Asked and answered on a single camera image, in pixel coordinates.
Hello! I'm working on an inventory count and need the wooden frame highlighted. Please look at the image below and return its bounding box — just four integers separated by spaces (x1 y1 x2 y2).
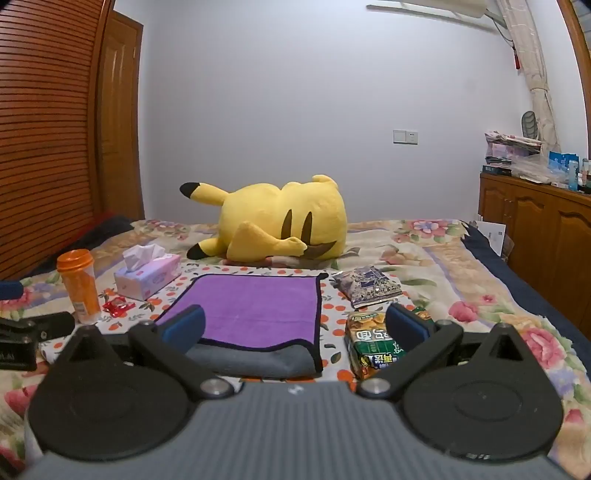
556 0 591 153

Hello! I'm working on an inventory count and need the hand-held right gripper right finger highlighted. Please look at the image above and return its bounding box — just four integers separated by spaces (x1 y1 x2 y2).
357 302 544 400

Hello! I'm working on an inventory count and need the orange plastic bottle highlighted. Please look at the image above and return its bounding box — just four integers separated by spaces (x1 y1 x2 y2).
56 248 102 325

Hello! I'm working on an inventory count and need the dark cloth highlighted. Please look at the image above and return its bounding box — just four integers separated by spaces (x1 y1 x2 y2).
18 212 136 278

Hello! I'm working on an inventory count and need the cream curtain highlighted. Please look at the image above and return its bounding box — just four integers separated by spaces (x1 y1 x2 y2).
495 0 561 153

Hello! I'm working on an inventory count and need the stack of papers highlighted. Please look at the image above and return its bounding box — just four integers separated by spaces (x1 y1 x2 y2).
481 130 543 175

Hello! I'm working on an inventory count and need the pink tissue box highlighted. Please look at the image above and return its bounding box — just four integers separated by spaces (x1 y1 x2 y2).
113 244 182 302

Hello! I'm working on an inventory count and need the small bottles group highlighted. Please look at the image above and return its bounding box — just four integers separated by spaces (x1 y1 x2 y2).
568 158 591 195

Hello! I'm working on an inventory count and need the navy blue blanket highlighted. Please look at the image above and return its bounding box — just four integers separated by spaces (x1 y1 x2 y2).
461 220 591 372

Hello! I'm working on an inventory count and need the green instant noodle packet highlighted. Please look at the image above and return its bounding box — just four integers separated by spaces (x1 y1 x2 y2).
344 306 433 381

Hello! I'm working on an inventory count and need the red candy wrapper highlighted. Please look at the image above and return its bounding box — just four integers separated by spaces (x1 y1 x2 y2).
102 297 136 319

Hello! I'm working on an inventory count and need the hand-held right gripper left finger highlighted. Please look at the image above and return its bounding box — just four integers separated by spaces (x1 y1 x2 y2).
51 304 235 400

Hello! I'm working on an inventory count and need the floral blanket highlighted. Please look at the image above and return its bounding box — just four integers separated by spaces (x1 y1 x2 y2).
0 217 591 480

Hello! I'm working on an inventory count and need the purple and grey towel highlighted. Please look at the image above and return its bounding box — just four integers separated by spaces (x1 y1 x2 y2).
156 272 329 380

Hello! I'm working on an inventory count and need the wooden louvre wardrobe door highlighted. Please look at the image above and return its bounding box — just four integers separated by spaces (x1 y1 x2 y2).
0 0 116 282

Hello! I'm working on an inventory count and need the blue printed snack packet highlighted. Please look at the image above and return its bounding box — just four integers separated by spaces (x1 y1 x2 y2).
331 266 404 309

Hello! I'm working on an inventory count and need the yellow plush toy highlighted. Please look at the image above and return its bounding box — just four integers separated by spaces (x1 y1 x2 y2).
179 174 348 262

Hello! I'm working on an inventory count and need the blue and white box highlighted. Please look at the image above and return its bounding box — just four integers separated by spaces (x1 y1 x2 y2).
547 150 581 186

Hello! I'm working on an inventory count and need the white paper sheet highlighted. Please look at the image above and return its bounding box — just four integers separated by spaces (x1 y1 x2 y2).
474 215 508 257

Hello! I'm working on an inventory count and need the wooden cabinet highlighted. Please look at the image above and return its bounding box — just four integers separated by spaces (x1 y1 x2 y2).
478 172 591 319

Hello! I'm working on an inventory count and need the clear plastic bag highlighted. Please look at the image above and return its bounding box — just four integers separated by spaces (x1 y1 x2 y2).
510 152 573 187

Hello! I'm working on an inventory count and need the white air conditioner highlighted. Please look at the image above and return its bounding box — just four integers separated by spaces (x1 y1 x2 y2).
366 0 491 27

